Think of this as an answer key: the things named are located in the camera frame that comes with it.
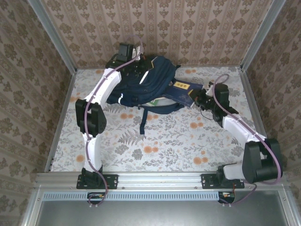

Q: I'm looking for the aluminium corner post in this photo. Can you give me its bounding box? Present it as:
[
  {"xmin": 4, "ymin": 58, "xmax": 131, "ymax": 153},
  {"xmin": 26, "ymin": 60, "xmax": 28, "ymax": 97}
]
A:
[
  {"xmin": 241, "ymin": 0, "xmax": 287, "ymax": 70},
  {"xmin": 27, "ymin": 0, "xmax": 78, "ymax": 73}
]

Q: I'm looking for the aluminium table side rail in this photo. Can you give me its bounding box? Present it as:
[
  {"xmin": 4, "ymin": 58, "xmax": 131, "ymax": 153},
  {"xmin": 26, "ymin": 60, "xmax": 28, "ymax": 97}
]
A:
[
  {"xmin": 44, "ymin": 68, "xmax": 78, "ymax": 172},
  {"xmin": 238, "ymin": 67, "xmax": 278, "ymax": 172}
]

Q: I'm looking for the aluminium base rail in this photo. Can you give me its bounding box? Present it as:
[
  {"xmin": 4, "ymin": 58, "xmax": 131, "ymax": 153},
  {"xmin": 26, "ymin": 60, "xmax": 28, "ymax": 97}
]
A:
[{"xmin": 35, "ymin": 171, "xmax": 289, "ymax": 191}]

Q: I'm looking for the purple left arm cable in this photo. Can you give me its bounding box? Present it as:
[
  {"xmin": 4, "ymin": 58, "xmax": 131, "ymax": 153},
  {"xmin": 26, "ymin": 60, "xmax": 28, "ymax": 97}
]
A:
[{"xmin": 84, "ymin": 34, "xmax": 145, "ymax": 208}]

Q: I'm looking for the green notebook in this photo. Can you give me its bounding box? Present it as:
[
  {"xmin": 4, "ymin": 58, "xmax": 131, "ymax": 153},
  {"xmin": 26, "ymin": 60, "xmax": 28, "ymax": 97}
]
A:
[{"xmin": 144, "ymin": 98, "xmax": 176, "ymax": 108}]

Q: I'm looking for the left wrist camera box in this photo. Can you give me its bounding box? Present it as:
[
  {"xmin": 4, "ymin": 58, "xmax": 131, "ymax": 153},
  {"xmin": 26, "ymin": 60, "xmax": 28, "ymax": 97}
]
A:
[{"xmin": 117, "ymin": 43, "xmax": 144, "ymax": 59}]

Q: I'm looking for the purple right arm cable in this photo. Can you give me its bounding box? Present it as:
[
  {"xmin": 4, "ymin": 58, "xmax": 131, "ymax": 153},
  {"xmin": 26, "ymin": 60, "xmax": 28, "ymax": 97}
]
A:
[{"xmin": 213, "ymin": 73, "xmax": 285, "ymax": 208}]

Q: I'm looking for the navy book with yellow label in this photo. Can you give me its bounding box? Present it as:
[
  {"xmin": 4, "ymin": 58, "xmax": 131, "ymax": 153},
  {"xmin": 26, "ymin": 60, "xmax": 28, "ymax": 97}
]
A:
[{"xmin": 162, "ymin": 80, "xmax": 204, "ymax": 108}]

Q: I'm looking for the grey slotted cable duct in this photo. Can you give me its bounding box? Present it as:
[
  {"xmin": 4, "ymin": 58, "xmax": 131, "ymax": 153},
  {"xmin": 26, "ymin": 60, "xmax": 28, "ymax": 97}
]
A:
[{"xmin": 43, "ymin": 191, "xmax": 221, "ymax": 201}]

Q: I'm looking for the aluminium table end rail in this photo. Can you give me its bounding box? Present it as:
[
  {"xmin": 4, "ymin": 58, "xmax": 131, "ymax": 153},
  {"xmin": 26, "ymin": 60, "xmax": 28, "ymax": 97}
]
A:
[{"xmin": 75, "ymin": 65, "xmax": 243, "ymax": 70}]

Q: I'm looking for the navy blue backpack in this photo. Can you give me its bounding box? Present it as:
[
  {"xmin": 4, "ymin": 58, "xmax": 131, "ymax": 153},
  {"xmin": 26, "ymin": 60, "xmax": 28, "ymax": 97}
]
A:
[{"xmin": 105, "ymin": 56, "xmax": 186, "ymax": 135}]

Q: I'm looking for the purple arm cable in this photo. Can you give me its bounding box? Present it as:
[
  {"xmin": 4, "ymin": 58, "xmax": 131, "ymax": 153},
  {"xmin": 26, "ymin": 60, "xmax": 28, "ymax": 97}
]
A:
[
  {"xmin": 213, "ymin": 73, "xmax": 285, "ymax": 208},
  {"xmin": 84, "ymin": 34, "xmax": 145, "ymax": 208}
]

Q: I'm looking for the grey sheet metal panel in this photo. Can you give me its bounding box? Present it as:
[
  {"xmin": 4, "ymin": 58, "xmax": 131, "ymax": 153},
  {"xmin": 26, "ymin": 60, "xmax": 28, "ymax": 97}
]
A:
[{"xmin": 35, "ymin": 200, "xmax": 291, "ymax": 226}]

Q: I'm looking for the floral tablecloth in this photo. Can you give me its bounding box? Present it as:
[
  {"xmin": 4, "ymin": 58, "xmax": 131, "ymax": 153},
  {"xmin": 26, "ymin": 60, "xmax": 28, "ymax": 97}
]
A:
[{"xmin": 50, "ymin": 67, "xmax": 269, "ymax": 172}]

